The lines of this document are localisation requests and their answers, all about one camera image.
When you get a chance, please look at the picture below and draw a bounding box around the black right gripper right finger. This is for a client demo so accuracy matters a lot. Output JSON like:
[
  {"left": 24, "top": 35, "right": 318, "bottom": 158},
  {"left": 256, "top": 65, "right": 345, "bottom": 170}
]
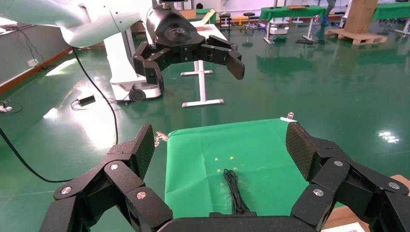
[{"left": 285, "top": 121, "right": 410, "bottom": 232}]

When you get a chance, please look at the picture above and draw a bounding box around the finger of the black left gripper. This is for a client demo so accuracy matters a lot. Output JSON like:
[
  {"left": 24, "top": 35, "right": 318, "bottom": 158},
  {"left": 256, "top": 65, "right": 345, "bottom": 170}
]
[
  {"left": 132, "top": 42, "right": 173, "bottom": 94},
  {"left": 201, "top": 34, "right": 246, "bottom": 81}
]

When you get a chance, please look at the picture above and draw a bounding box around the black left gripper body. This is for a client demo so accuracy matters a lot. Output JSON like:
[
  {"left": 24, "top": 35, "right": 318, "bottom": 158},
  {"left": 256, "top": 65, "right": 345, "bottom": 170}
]
[{"left": 145, "top": 7, "right": 206, "bottom": 64}]

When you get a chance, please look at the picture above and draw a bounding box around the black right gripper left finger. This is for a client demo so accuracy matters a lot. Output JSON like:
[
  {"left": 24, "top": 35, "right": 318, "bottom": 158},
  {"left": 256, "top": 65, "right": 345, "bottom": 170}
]
[{"left": 40, "top": 124, "right": 174, "bottom": 232}]

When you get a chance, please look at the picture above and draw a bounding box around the black data cable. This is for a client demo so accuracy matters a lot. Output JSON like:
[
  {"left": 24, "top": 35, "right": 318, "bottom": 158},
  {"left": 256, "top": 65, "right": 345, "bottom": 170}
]
[{"left": 222, "top": 169, "right": 251, "bottom": 215}]

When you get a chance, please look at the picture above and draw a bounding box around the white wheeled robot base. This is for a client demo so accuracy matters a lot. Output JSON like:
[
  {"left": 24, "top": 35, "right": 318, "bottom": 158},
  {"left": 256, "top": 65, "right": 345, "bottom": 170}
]
[{"left": 103, "top": 30, "right": 162, "bottom": 104}]

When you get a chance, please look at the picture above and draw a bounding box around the small white robot base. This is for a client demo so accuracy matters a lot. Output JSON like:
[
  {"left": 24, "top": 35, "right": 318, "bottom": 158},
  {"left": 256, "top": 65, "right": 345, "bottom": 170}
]
[{"left": 268, "top": 17, "right": 290, "bottom": 35}]

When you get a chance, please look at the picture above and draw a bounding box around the open brown cardboard box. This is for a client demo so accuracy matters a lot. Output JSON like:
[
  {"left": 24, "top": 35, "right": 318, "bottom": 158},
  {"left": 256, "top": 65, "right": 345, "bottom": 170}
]
[{"left": 178, "top": 8, "right": 217, "bottom": 32}]

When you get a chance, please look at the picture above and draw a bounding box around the white printed instruction sheet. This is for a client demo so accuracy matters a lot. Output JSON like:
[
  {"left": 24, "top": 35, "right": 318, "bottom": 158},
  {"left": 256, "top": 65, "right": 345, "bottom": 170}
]
[{"left": 321, "top": 222, "right": 366, "bottom": 232}]

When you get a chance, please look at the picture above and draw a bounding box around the metal binder clip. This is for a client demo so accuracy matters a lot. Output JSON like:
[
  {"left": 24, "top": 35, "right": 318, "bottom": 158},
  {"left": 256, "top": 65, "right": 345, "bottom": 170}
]
[
  {"left": 279, "top": 112, "right": 298, "bottom": 123},
  {"left": 154, "top": 131, "right": 169, "bottom": 147}
]

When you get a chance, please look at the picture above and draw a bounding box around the black power adapter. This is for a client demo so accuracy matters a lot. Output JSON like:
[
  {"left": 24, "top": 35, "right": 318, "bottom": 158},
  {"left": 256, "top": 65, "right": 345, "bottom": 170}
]
[{"left": 70, "top": 94, "right": 120, "bottom": 112}]

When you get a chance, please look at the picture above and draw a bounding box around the green cloth covered table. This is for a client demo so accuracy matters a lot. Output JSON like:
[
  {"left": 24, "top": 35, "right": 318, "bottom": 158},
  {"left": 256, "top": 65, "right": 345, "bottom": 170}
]
[
  {"left": 259, "top": 5, "right": 328, "bottom": 44},
  {"left": 372, "top": 2, "right": 410, "bottom": 35}
]

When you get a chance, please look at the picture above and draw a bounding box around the green table cloth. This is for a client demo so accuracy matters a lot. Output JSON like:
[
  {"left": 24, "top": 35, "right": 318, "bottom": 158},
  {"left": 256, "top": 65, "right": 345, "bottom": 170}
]
[{"left": 164, "top": 118, "right": 345, "bottom": 219}]

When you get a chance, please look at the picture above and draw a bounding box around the white power strip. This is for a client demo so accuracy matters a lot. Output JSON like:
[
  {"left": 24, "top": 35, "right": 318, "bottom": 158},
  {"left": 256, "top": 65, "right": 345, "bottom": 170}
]
[{"left": 0, "top": 100, "right": 14, "bottom": 114}]

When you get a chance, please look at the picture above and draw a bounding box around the wooden pallet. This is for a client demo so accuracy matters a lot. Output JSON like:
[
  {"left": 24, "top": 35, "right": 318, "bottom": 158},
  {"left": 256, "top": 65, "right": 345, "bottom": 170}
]
[{"left": 324, "top": 28, "right": 389, "bottom": 46}]

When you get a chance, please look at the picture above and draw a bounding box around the tall brown cardboard carton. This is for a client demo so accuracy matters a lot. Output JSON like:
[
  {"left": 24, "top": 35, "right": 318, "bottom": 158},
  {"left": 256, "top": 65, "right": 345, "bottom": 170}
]
[{"left": 343, "top": 0, "right": 379, "bottom": 35}]

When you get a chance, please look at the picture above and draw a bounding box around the white metal frame table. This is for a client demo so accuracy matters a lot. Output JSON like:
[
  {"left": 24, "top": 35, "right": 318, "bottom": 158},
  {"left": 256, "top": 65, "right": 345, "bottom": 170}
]
[{"left": 180, "top": 23, "right": 229, "bottom": 109}]

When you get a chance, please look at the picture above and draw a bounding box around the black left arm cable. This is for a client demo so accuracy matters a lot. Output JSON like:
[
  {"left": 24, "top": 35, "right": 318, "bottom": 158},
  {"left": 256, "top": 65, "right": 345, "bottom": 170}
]
[{"left": 0, "top": 47, "right": 119, "bottom": 184}]

